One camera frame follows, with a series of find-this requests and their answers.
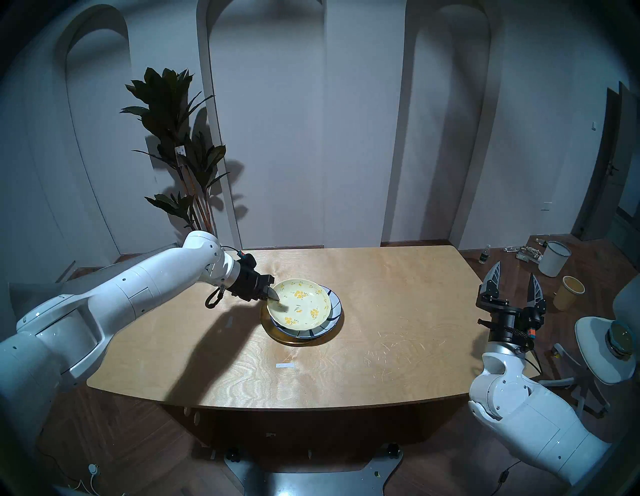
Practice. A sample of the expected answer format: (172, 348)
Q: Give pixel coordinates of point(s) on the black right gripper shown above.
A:
(510, 322)

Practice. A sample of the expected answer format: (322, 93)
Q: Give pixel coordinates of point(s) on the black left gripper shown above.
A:
(250, 280)

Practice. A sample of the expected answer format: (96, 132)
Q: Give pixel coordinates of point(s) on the yellow floral ceramic plate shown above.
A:
(300, 302)

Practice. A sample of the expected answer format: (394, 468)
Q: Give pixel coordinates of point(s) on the white plate with blue stripes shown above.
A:
(336, 307)

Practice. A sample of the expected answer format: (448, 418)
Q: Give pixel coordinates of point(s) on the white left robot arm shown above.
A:
(125, 295)

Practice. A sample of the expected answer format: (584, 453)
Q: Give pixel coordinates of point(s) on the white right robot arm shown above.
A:
(540, 420)

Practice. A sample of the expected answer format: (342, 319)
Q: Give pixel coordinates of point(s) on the pile of small floor clutter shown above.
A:
(527, 254)

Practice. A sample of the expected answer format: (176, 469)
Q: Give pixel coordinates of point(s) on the plastic bottle with green label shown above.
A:
(484, 256)

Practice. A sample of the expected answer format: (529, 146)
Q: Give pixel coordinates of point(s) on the white bucket with dark rim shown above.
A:
(552, 260)

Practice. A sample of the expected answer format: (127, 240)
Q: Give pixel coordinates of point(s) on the gold metal plate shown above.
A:
(300, 341)

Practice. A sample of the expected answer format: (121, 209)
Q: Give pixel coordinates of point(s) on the tan paper cup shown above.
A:
(569, 295)

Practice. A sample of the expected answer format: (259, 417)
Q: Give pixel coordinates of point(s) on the white office chair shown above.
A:
(595, 350)

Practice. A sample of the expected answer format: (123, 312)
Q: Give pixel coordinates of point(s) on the glass bowl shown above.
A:
(621, 340)

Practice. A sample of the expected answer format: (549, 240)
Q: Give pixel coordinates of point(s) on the dark door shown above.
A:
(607, 200)

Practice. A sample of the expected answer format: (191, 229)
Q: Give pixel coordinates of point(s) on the tall green leafy plant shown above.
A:
(165, 105)

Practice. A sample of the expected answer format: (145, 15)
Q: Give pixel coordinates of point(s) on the rolled grey mat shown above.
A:
(30, 295)

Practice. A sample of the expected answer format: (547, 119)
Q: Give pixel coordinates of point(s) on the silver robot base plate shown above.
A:
(310, 477)

